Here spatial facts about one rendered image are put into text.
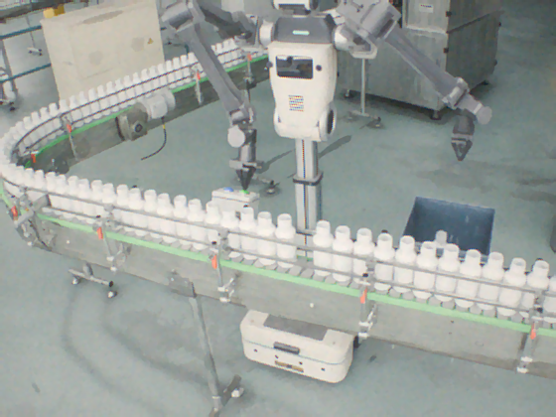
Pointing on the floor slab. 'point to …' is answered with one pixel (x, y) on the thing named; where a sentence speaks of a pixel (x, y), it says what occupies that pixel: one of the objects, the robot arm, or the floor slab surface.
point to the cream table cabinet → (102, 45)
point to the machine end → (448, 30)
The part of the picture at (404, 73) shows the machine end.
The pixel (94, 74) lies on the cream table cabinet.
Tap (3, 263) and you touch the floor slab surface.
